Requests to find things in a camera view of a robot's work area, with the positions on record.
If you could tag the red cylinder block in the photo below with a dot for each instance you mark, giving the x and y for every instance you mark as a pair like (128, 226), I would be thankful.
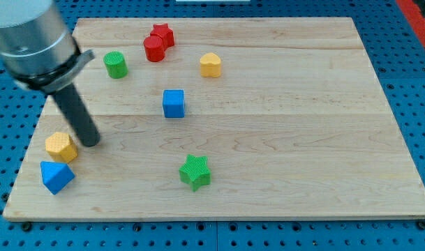
(154, 48)

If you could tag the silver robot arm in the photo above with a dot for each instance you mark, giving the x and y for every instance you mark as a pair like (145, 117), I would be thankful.
(41, 54)

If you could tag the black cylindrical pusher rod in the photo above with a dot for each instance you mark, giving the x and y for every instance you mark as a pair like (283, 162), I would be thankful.
(76, 113)

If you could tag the wooden board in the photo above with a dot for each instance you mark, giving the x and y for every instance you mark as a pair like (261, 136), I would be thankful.
(297, 127)

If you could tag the blue triangle block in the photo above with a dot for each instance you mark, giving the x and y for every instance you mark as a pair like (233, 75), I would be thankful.
(56, 175)

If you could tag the yellow hexagon block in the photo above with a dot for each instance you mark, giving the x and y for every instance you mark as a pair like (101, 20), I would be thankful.
(61, 147)

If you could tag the green star block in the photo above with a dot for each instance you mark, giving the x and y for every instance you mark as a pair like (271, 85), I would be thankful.
(195, 172)

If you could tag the green cylinder block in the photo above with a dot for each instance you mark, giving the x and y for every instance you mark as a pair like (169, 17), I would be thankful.
(115, 64)

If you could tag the red star block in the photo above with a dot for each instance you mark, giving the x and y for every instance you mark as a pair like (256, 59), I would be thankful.
(164, 32)

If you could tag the blue cube block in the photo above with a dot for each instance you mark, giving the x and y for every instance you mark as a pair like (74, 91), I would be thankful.
(173, 103)

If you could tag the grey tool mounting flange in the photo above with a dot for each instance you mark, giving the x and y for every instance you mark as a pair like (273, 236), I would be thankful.
(58, 79)

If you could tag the yellow heart block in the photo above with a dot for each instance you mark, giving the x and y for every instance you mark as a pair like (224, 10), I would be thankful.
(210, 65)

